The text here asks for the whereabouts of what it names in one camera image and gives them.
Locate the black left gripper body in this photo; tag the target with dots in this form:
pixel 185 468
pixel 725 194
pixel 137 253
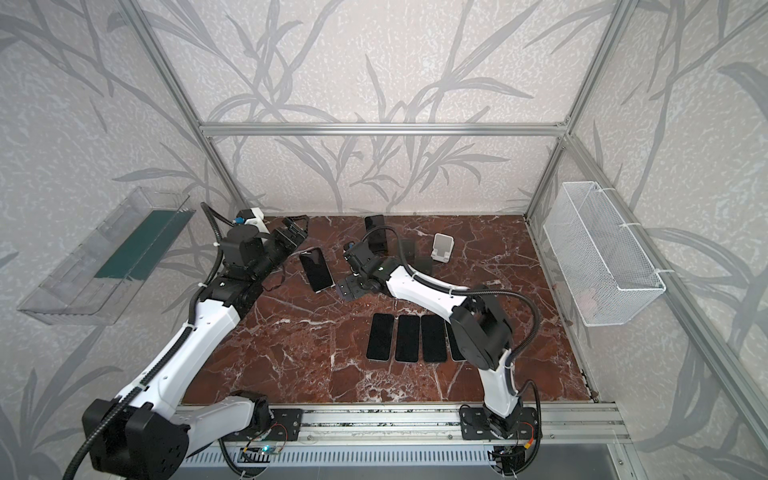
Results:
pixel 284 238

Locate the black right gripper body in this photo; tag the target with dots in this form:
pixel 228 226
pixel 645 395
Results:
pixel 353 285

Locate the black phone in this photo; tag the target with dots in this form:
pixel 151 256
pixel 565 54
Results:
pixel 380 337
pixel 407 339
pixel 316 270
pixel 433 339
pixel 376 236

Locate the black phone front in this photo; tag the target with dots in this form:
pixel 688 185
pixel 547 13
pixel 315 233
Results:
pixel 407 339

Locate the green-edged phone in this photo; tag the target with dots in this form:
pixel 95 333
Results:
pixel 455 352

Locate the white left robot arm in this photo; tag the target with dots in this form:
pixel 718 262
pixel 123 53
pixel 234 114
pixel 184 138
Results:
pixel 139 434

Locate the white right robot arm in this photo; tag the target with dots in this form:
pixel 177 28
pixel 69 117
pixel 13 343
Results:
pixel 481 326

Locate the white phone stand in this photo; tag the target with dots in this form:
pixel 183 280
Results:
pixel 442 247

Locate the green circuit board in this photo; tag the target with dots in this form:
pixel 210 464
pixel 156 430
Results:
pixel 260 454

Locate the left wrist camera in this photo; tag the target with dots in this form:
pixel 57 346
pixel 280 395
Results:
pixel 252 216

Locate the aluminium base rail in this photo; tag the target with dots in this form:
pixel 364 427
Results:
pixel 439 423

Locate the clear acrylic wall tray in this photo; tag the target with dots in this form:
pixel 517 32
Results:
pixel 95 283

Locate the white wire mesh basket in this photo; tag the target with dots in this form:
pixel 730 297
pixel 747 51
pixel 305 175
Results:
pixel 608 274

